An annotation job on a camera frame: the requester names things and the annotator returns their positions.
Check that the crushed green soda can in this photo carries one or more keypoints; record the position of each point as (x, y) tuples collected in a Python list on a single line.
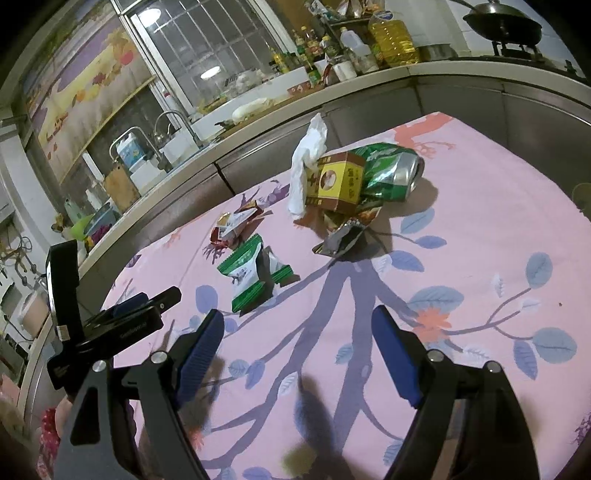
[(391, 171)]

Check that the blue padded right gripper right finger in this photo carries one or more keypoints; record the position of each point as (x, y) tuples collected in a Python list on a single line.
[(402, 353)]

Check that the chrome sink faucet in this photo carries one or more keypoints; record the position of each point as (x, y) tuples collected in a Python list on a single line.
[(171, 133)]

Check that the yellow brown small carton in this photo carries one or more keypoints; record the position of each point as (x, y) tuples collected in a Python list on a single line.
[(336, 183)]

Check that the white cup on counter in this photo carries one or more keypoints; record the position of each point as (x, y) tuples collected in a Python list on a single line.
[(345, 71)]

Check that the pink floral tablecloth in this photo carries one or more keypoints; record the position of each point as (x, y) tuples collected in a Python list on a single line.
[(487, 260)]

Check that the white tissue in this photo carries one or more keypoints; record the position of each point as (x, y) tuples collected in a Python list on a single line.
[(309, 150)]

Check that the green white snack packet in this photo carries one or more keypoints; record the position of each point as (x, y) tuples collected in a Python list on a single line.
[(253, 267)]

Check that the colourful wall poster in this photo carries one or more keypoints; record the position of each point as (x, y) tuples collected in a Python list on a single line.
[(85, 74)]

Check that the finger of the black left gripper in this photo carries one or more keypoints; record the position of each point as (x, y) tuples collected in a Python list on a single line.
[(137, 315)]

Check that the steel wok with lid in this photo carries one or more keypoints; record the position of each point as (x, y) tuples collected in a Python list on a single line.
[(502, 23)]

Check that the white plastic jug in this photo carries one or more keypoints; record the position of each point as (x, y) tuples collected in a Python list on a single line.
[(360, 53)]

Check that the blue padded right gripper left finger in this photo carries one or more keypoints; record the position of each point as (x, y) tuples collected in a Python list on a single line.
[(202, 352)]

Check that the wooden cutting board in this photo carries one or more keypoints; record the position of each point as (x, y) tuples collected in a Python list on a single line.
[(120, 188)]

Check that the kitchen window with grille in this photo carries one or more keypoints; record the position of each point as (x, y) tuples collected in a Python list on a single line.
[(196, 47)]

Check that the gas stove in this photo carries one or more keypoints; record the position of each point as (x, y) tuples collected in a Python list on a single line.
[(517, 51)]

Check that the large cooking oil bottle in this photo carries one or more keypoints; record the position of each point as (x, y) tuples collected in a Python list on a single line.
[(393, 38)]

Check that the blue label detergent bottle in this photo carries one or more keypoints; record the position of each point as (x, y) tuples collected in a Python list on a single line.
[(130, 150)]

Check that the silver foil wrapper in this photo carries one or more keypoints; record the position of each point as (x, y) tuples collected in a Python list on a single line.
[(342, 240)]

